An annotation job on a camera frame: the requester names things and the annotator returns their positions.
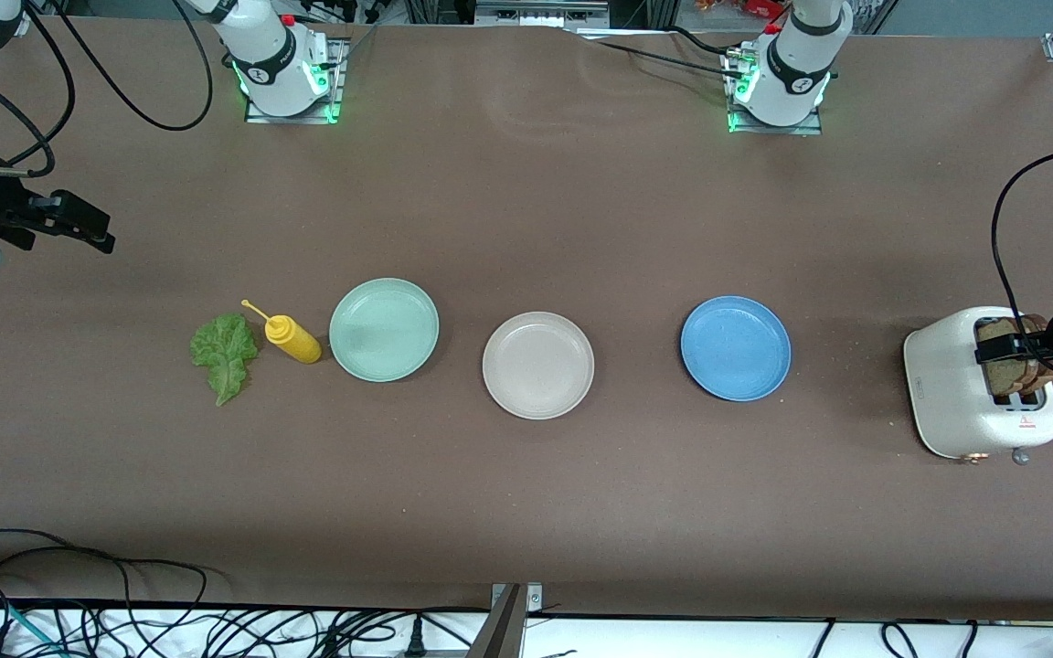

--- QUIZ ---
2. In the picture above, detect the dark crust bread slice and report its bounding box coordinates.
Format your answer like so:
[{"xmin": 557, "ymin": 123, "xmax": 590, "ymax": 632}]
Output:
[{"xmin": 1020, "ymin": 313, "xmax": 1053, "ymax": 394}]

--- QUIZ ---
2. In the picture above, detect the light crust bread slice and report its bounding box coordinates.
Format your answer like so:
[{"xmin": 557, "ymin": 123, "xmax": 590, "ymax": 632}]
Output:
[{"xmin": 977, "ymin": 318, "xmax": 1039, "ymax": 398}]

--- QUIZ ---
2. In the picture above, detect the green lettuce leaf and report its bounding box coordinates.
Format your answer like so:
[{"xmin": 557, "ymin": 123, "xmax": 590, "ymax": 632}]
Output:
[{"xmin": 190, "ymin": 313, "xmax": 260, "ymax": 408}]

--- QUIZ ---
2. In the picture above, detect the yellow squeeze bottle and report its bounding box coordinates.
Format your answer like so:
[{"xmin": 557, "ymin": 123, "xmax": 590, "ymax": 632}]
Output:
[{"xmin": 241, "ymin": 299, "xmax": 323, "ymax": 366}]

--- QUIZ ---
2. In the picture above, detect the blue plate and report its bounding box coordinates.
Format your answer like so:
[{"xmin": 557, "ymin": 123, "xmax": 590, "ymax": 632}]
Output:
[{"xmin": 680, "ymin": 295, "xmax": 792, "ymax": 402}]

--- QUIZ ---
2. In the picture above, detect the mint green plate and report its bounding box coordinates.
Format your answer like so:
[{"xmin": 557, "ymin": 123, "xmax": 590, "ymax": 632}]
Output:
[{"xmin": 329, "ymin": 278, "xmax": 441, "ymax": 383}]

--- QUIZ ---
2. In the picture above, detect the beige plate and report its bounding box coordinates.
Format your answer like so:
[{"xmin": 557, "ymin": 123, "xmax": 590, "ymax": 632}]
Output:
[{"xmin": 482, "ymin": 312, "xmax": 596, "ymax": 420}]

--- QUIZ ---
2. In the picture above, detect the white toaster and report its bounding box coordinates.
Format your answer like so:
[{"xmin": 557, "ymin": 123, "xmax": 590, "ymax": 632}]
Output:
[{"xmin": 902, "ymin": 306, "xmax": 1053, "ymax": 465}]

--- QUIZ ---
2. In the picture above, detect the red plastic item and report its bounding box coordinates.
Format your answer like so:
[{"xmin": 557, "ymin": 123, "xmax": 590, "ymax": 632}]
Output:
[{"xmin": 696, "ymin": 0, "xmax": 788, "ymax": 19}]

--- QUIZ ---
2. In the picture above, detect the grey metal control box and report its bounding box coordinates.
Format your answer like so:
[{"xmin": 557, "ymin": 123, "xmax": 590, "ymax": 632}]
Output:
[{"xmin": 474, "ymin": 0, "xmax": 610, "ymax": 28}]

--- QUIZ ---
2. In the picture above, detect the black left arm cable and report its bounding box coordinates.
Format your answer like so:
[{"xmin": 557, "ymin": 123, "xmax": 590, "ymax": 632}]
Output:
[{"xmin": 991, "ymin": 146, "xmax": 1053, "ymax": 380}]

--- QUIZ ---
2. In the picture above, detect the black right arm loop cable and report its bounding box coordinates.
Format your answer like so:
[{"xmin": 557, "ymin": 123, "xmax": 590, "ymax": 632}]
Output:
[{"xmin": 28, "ymin": 0, "xmax": 215, "ymax": 132}]

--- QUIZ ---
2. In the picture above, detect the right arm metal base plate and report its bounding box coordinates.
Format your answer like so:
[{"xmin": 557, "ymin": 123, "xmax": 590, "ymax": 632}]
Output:
[{"xmin": 245, "ymin": 37, "xmax": 346, "ymax": 124}]

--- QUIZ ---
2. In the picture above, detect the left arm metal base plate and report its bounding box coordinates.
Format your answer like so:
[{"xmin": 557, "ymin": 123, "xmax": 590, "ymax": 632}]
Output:
[{"xmin": 723, "ymin": 46, "xmax": 824, "ymax": 136}]

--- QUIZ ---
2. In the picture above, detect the long black looped cable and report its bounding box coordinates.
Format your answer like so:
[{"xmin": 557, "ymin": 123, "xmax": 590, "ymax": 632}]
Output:
[{"xmin": 0, "ymin": 528, "xmax": 209, "ymax": 609}]

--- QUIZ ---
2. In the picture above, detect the black base power cable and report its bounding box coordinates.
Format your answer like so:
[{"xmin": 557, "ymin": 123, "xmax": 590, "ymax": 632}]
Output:
[{"xmin": 572, "ymin": 27, "xmax": 747, "ymax": 79}]

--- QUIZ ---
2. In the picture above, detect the black cable tangle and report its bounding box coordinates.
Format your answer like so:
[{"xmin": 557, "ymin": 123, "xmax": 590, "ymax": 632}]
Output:
[{"xmin": 0, "ymin": 548, "xmax": 491, "ymax": 658}]

